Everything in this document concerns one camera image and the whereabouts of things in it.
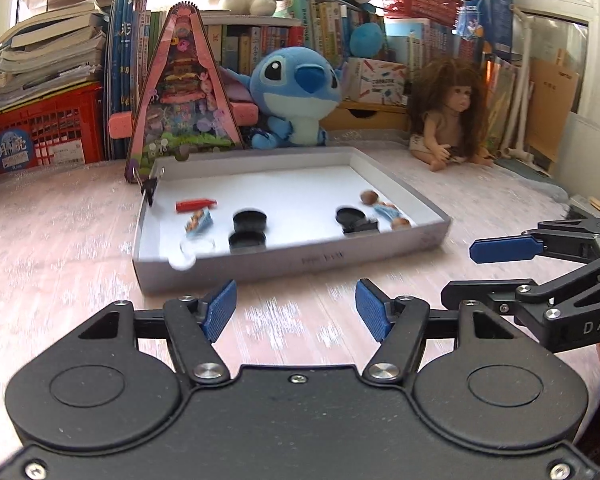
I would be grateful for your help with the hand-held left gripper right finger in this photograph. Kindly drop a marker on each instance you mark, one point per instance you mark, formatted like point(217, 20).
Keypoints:
point(374, 310)

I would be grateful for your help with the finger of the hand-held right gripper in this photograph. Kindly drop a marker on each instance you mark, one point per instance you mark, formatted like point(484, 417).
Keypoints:
point(480, 296)
point(505, 249)

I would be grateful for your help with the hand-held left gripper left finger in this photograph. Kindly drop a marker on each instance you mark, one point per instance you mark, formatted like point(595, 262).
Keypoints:
point(220, 310)

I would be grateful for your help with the white cardboard box tray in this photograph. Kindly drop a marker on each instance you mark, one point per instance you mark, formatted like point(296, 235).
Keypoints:
point(300, 185)

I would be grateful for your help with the clear plastic lid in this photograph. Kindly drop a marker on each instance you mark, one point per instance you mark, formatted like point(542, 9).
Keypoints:
point(182, 261)

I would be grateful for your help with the black round lid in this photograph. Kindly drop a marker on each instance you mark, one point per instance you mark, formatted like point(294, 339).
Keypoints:
point(250, 219)
point(350, 215)
point(246, 241)

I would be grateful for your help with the small red plastic tube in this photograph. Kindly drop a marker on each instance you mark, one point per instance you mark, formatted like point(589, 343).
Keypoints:
point(195, 205)

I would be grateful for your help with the small brown figurine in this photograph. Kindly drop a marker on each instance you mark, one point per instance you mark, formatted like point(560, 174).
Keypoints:
point(369, 197)

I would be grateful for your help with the black binder clip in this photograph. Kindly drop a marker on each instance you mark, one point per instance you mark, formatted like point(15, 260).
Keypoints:
point(150, 191)

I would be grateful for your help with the long-haired baby doll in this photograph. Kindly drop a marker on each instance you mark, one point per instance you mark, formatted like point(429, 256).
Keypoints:
point(455, 110)

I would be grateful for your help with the brown cardboard sheet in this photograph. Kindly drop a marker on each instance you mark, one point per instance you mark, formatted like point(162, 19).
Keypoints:
point(555, 105)

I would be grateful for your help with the large picture books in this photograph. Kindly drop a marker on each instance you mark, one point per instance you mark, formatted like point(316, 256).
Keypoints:
point(500, 95)

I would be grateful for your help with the white plastic pipe rack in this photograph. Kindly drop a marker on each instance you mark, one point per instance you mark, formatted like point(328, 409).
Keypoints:
point(522, 85)

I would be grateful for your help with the wooden drawer box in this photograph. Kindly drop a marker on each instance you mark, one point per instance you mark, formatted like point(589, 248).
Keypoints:
point(365, 117)

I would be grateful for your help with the colourful printed box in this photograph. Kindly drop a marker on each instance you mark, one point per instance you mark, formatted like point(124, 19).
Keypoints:
point(377, 82)

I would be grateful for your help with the pink triangular book nook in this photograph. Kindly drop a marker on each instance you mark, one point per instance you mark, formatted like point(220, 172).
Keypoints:
point(185, 100)

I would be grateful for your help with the row of thin books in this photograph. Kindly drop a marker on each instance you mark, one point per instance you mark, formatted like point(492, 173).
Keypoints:
point(425, 42)

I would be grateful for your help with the blue printed bag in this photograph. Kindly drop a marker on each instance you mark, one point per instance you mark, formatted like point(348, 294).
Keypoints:
point(485, 25)

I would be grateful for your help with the blue alien plush toy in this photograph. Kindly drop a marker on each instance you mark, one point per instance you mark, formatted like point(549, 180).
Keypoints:
point(290, 80)

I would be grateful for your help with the blue plush ball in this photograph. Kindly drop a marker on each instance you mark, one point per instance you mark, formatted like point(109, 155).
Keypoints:
point(367, 40)

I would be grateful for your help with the red plastic crate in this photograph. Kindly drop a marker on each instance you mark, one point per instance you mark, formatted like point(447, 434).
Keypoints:
point(50, 125)

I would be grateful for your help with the red plastic basket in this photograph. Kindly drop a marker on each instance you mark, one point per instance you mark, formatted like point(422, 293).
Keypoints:
point(415, 0)

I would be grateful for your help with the row of tall blue books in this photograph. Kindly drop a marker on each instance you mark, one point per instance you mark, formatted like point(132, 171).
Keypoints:
point(125, 60)

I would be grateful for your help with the row of colourful shelf books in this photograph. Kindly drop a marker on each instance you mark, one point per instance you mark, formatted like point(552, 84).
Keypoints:
point(325, 25)

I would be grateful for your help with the stack of paperback books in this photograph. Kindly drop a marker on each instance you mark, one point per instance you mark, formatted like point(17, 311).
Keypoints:
point(50, 45)

